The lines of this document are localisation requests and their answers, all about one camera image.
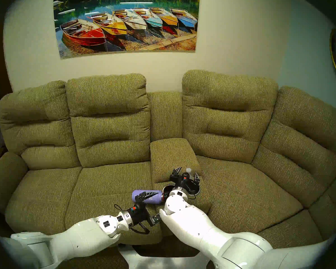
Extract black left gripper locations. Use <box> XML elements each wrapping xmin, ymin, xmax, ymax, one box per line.
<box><xmin>128</xmin><ymin>190</ymin><xmax>162</xmax><ymax>227</ymax></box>

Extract purple bottle with black cap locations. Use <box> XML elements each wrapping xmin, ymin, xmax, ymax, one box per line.
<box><xmin>132</xmin><ymin>189</ymin><xmax>168</xmax><ymax>205</ymax></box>

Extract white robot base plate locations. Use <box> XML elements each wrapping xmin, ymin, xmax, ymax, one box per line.
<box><xmin>119</xmin><ymin>244</ymin><xmax>213</xmax><ymax>269</ymax></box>

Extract olive green fabric sectional sofa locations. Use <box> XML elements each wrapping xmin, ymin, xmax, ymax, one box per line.
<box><xmin>0</xmin><ymin>69</ymin><xmax>336</xmax><ymax>260</ymax></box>

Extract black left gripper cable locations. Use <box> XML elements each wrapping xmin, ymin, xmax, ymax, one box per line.
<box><xmin>114</xmin><ymin>204</ymin><xmax>150</xmax><ymax>235</ymax></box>

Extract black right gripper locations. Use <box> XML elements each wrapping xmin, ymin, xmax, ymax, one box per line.
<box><xmin>169</xmin><ymin>167</ymin><xmax>201</xmax><ymax>197</ymax></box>

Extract colourful rowing boats wall picture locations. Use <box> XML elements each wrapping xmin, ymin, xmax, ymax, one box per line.
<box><xmin>53</xmin><ymin>0</ymin><xmax>200</xmax><ymax>59</ymax></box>

